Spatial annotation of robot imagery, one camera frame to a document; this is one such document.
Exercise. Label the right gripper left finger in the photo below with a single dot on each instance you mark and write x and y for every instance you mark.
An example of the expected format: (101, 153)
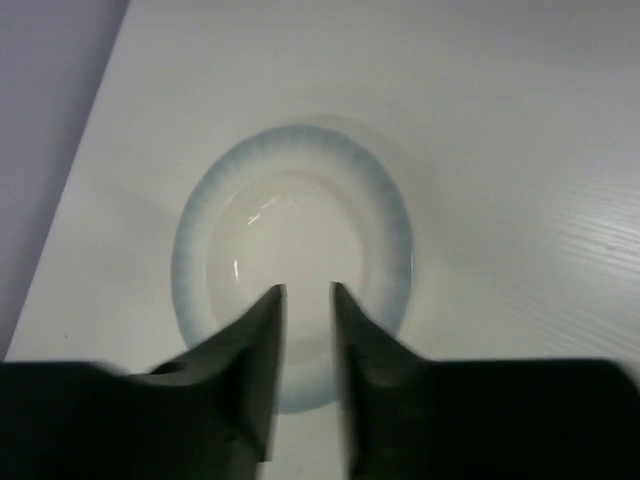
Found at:
(204, 414)

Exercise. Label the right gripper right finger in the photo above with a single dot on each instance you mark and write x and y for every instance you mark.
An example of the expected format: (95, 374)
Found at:
(408, 417)

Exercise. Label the white blue-rimmed bowl plate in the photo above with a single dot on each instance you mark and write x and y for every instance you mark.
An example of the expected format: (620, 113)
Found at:
(304, 207)

